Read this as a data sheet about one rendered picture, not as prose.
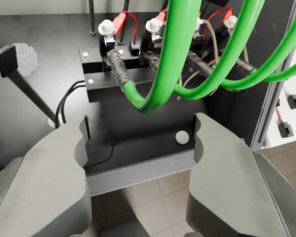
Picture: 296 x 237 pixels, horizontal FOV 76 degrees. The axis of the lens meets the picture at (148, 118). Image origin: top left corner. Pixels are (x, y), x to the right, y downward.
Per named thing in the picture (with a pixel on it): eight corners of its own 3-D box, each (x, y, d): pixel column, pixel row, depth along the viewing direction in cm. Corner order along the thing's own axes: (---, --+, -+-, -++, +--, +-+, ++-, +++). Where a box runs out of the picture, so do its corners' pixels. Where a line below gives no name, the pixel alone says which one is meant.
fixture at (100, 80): (90, 111, 53) (86, 90, 39) (84, 79, 55) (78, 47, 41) (196, 94, 63) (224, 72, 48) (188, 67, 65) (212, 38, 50)
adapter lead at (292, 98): (296, 108, 51) (304, 106, 49) (290, 109, 51) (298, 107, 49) (280, 67, 54) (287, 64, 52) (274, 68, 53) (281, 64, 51)
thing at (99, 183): (-4, 216, 46) (-57, 239, 31) (-6, 197, 47) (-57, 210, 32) (214, 156, 63) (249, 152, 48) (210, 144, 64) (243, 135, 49)
